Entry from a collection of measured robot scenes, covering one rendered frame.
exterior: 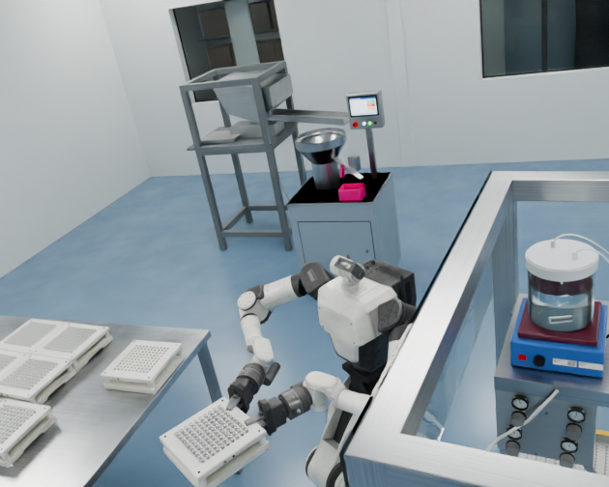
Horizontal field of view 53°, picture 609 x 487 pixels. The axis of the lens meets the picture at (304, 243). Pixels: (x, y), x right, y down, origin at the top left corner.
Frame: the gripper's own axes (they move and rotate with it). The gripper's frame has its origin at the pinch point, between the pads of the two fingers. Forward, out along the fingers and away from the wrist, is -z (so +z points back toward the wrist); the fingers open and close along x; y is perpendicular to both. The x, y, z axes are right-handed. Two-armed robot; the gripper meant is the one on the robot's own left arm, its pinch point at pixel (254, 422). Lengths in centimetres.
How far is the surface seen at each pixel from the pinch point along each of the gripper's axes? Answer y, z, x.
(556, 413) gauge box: -72, 48, -23
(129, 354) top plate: 88, -18, 11
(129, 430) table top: 49, -31, 18
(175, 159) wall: 595, 170, 74
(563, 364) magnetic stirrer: -70, 52, -34
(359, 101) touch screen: 196, 186, -36
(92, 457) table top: 44, -46, 19
